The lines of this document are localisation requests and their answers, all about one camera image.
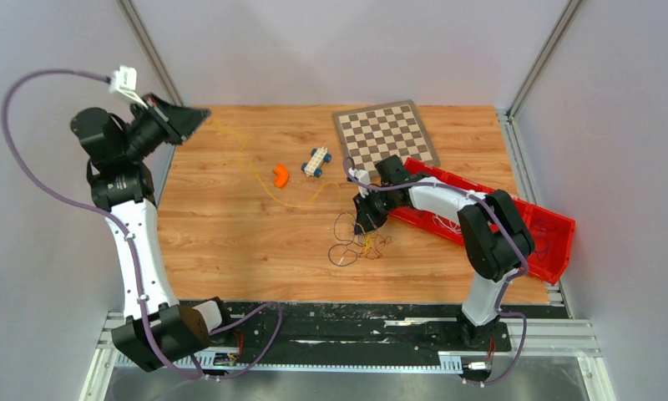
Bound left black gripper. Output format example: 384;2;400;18
120;94;210;163

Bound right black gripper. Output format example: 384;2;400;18
353;187;397;236

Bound dark purple thin wire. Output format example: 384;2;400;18
527;221;559;264

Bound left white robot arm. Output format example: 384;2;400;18
70;94;235;372

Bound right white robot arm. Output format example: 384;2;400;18
343;155;535;349

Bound white toy car blue wheels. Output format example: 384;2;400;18
301;146;332;178

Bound wooden chessboard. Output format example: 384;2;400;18
332;99;440;177

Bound orange curved plastic piece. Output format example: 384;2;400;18
273;164;290;189

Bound red compartment tray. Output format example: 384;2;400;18
391;159;575;285

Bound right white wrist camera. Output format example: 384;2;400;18
347;168;372;199

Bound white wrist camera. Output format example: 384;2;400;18
347;168;372;199
109;65;148;109

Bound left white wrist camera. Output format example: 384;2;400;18
109;65;148;109

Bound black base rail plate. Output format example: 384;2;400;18
180;299;570;368

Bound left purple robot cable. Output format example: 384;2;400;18
1;69;284;382

